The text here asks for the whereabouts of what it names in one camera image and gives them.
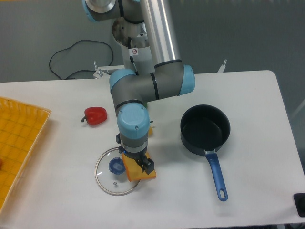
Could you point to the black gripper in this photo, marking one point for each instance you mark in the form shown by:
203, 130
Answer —
136, 149

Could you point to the glass lid blue knob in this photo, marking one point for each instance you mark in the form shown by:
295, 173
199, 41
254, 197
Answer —
111, 174

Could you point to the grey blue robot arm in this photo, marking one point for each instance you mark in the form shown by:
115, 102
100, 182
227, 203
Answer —
130, 90

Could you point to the yellow toy bell pepper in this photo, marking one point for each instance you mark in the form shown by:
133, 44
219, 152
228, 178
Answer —
150, 131

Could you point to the red toy bell pepper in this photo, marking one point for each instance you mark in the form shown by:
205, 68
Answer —
95, 115

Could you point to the yellow woven tray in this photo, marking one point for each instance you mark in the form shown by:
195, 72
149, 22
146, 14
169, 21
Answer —
21, 125

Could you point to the black device at table edge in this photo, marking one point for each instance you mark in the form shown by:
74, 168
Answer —
299, 199

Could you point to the dark pot blue handle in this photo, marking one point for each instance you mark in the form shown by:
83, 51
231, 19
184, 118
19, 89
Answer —
204, 129

